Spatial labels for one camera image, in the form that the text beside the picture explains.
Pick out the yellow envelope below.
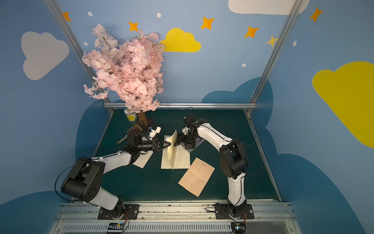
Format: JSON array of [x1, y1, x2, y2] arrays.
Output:
[[167, 130, 177, 169]]

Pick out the brown letter paper front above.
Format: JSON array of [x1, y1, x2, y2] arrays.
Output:
[[178, 158, 215, 197]]

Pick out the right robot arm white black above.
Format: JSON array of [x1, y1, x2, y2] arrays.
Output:
[[176, 114, 248, 217]]

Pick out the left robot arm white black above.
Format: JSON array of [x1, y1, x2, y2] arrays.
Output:
[[60, 127, 173, 220]]

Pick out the grey envelope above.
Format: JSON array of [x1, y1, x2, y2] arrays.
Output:
[[184, 137, 205, 153]]

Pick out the white paper sheet left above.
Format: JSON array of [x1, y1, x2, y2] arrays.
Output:
[[132, 136, 153, 169]]

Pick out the brown slotted scoop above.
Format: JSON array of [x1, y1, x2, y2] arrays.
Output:
[[117, 135, 128, 145]]

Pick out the cream paper sheet centre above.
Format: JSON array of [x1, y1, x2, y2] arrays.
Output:
[[161, 143, 191, 170]]

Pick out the yellow green tin can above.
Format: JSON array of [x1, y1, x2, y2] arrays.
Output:
[[124, 108, 137, 122]]

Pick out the back horizontal aluminium bar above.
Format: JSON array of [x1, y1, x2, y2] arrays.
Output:
[[104, 102, 257, 109]]

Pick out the pink cherry blossom tree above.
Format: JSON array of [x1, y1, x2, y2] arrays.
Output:
[[82, 24, 164, 127]]

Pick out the left small circuit board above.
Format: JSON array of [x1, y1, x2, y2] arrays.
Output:
[[106, 222, 126, 234]]

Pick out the small circuit board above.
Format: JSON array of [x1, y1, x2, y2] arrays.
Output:
[[230, 222, 246, 234], [106, 222, 126, 234]]

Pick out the right small circuit board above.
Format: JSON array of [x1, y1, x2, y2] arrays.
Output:
[[230, 222, 246, 234]]

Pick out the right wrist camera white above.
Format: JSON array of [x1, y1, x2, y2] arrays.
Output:
[[182, 126, 191, 136]]

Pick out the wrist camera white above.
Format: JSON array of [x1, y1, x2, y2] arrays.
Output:
[[147, 126, 161, 139], [182, 126, 191, 136]]

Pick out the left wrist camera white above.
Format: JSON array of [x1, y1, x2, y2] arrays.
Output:
[[147, 126, 161, 139]]

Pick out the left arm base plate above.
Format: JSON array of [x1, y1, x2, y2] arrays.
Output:
[[97, 204, 139, 220]]

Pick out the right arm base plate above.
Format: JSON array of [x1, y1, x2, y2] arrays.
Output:
[[214, 201, 255, 220]]

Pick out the right aluminium frame post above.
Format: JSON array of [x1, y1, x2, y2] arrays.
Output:
[[245, 0, 304, 117]]

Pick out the aluminium frame post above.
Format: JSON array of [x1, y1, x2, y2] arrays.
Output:
[[44, 0, 115, 113], [245, 0, 304, 117]]

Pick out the aluminium rail base frame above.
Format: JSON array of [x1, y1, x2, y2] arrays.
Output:
[[49, 200, 301, 234]]

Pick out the left aluminium frame post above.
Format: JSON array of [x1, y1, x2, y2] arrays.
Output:
[[44, 0, 115, 113]]

